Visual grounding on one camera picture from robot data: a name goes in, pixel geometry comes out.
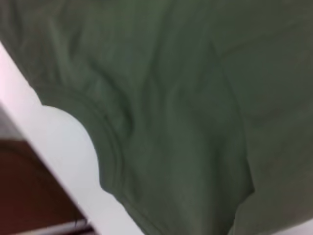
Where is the dark green t-shirt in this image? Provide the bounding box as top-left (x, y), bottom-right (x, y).
top-left (0, 0), bottom-right (313, 235)

